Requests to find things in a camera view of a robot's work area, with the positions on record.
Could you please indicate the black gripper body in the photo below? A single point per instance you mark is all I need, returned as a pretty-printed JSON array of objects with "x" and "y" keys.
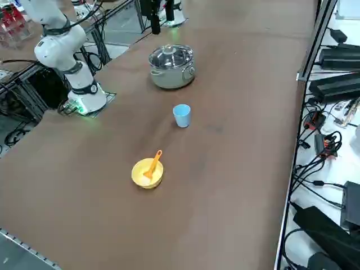
[{"x": 146, "y": 7}]

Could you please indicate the blue plastic cup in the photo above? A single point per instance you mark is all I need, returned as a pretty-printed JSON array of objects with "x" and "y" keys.
[{"x": 182, "y": 119}]

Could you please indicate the stainless steel pot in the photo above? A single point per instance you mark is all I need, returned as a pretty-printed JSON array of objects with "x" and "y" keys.
[{"x": 168, "y": 81}]

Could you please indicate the red clear acrylic rack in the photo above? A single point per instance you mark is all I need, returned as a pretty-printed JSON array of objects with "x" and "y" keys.
[{"x": 14, "y": 28}]

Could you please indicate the yellow plastic bowl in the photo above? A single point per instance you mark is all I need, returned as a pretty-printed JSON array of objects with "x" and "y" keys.
[{"x": 137, "y": 174}]

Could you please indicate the small black power adapter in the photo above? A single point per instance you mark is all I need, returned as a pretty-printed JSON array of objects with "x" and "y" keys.
[{"x": 339, "y": 35}]

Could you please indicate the orange black electronic device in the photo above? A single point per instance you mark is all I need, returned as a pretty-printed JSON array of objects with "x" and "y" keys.
[
  {"x": 323, "y": 144},
  {"x": 315, "y": 121}
]

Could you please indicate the black box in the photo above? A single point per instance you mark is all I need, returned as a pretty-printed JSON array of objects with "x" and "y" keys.
[{"x": 351, "y": 205}]

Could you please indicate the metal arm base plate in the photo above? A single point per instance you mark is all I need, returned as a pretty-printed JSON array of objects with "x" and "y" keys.
[
  {"x": 110, "y": 96},
  {"x": 177, "y": 25}
]

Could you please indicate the aluminium frame post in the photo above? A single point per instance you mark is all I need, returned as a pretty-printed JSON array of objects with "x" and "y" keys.
[{"x": 315, "y": 42}]

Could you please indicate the aluminium edge rail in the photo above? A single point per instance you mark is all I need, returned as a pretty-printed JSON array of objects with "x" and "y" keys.
[{"x": 28, "y": 249}]

